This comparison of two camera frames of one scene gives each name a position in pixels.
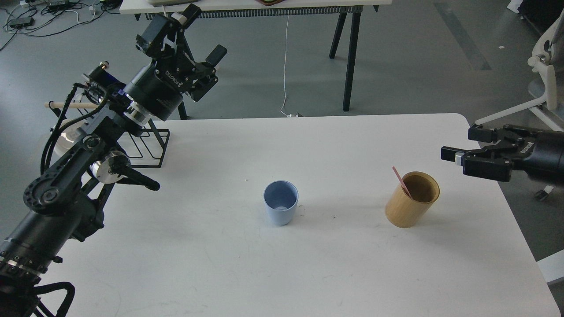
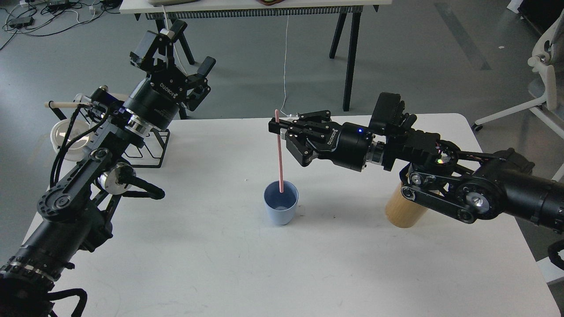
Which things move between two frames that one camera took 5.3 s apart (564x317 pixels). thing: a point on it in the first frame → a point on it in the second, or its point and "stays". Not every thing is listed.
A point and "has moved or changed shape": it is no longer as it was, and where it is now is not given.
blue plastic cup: (280, 197) stays
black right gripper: (546, 162) → (348, 145)
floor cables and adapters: (47, 18) stays
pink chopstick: (401, 181) has moved or changed shape
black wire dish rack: (144, 149) stays
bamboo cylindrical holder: (404, 212) stays
